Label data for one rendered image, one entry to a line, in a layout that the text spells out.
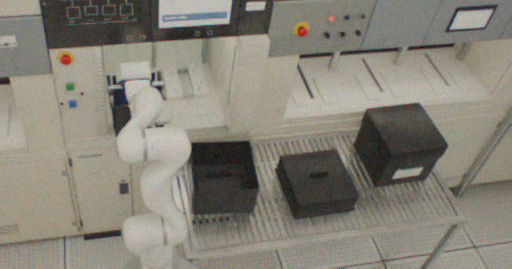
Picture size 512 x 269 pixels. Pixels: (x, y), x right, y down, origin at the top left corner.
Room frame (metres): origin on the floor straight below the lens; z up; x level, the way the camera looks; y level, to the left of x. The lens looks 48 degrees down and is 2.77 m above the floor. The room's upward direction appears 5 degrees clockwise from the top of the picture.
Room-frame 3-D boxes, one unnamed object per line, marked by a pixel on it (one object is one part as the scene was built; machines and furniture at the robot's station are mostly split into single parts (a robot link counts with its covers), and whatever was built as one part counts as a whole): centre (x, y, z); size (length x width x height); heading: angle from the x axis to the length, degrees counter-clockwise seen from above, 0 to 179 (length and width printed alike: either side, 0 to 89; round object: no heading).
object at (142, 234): (1.03, 0.15, 1.07); 0.19 x 0.12 x 0.24; 104
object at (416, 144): (1.77, -0.94, 0.89); 0.29 x 0.29 x 0.25; 16
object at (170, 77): (2.06, 0.09, 0.89); 0.22 x 0.21 x 0.04; 15
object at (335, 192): (1.56, -0.56, 0.83); 0.29 x 0.29 x 0.13; 16
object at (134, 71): (1.69, 0.28, 1.11); 0.24 x 0.20 x 0.32; 105
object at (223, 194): (1.51, -0.12, 0.85); 0.28 x 0.28 x 0.17; 9
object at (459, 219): (1.59, -0.55, 0.38); 1.30 x 0.60 x 0.76; 105
